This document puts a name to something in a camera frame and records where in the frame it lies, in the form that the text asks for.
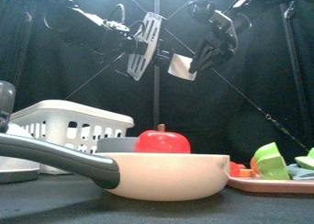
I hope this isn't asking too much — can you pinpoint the red toy food chunk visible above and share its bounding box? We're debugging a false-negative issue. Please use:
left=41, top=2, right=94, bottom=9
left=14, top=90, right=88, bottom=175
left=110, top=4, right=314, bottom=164
left=228, top=161, right=247, bottom=178

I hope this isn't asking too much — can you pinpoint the small green toy fruit slice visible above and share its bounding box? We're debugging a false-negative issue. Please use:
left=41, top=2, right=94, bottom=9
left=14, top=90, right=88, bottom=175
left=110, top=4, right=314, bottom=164
left=292, top=147, right=314, bottom=171

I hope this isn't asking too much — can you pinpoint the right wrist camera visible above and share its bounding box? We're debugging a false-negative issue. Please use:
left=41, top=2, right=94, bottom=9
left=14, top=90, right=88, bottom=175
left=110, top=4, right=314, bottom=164
left=186, top=0, right=230, bottom=30

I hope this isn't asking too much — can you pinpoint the grey pan at left edge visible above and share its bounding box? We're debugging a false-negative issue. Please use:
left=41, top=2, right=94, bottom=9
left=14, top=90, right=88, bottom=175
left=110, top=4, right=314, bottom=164
left=0, top=80, right=41, bottom=185

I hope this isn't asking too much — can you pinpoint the white plastic laundry basket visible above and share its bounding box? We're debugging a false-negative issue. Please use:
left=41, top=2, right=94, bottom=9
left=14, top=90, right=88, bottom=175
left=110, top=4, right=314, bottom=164
left=7, top=99, right=136, bottom=175

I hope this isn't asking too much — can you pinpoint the cream pan dark handle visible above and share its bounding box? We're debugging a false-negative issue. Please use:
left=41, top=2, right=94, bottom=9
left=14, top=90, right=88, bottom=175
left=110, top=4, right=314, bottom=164
left=0, top=132, right=230, bottom=202

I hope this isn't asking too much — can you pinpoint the thin vertical frame pole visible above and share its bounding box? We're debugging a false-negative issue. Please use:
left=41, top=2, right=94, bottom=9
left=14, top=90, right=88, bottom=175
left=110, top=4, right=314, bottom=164
left=152, top=0, right=160, bottom=129

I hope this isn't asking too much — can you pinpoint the thin bracing wire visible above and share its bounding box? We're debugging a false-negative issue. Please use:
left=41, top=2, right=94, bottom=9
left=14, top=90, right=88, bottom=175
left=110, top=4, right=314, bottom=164
left=63, top=0, right=206, bottom=101
left=120, top=0, right=309, bottom=152

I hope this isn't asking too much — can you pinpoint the orange toy food chunk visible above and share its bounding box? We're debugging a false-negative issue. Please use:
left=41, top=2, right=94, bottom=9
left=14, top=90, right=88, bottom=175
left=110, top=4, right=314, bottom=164
left=239, top=168, right=256, bottom=178

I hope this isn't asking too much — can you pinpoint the black slanted frame pole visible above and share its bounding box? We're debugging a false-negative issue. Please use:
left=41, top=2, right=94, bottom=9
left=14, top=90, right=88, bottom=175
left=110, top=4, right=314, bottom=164
left=277, top=0, right=312, bottom=139

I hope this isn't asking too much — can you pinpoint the large green toy fruit slice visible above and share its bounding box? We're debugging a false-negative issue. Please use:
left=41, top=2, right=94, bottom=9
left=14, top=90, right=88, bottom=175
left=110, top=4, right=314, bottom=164
left=252, top=141, right=291, bottom=181

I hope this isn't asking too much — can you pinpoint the pink cutting board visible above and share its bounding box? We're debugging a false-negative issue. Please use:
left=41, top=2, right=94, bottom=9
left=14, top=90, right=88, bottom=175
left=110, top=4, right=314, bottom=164
left=225, top=174, right=314, bottom=195

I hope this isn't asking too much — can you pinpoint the red toy apple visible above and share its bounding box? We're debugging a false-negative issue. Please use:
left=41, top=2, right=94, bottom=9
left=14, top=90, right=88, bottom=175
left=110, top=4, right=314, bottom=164
left=132, top=123, right=192, bottom=154

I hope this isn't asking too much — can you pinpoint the blue-grey toy pot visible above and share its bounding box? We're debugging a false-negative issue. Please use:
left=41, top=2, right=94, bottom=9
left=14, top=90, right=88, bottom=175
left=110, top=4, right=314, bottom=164
left=96, top=136, right=141, bottom=154

